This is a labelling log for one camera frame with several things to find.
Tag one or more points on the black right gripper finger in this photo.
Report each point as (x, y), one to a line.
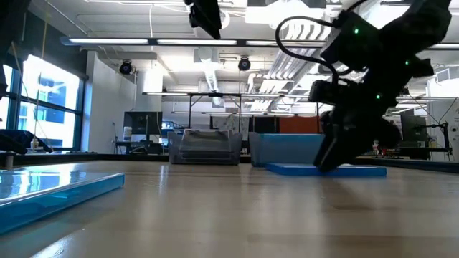
(326, 157)
(344, 156)

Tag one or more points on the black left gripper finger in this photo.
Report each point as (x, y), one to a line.
(206, 16)

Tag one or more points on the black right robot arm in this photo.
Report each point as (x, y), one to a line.
(394, 39)

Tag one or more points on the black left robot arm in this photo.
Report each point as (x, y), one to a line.
(9, 21)

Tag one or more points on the black beam with light strips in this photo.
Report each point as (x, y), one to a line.
(197, 42)

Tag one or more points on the orange partition panel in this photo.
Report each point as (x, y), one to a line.
(299, 125)

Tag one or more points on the black computer monitor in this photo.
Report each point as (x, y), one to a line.
(414, 129)

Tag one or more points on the white ceiling unit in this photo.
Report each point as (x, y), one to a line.
(265, 14)

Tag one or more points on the grey plastic bin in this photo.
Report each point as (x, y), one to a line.
(254, 150)
(174, 150)

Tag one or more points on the black boom stand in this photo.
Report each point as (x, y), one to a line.
(444, 136)

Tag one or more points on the black monitor on stand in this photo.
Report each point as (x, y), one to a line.
(143, 123)

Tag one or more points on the white container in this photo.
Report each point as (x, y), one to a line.
(127, 133)

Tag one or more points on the large glass window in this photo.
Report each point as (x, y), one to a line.
(50, 89)

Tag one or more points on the small pale bottle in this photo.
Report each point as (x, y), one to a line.
(34, 144)

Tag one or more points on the dark blue bundle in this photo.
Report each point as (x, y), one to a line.
(18, 141)

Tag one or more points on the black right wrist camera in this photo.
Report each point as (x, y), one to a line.
(324, 92)

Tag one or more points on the black ceiling camera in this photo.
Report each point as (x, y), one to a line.
(126, 67)
(244, 63)

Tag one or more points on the black background rig frame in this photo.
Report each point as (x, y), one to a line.
(215, 94)

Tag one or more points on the short grey post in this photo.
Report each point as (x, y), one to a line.
(9, 159)

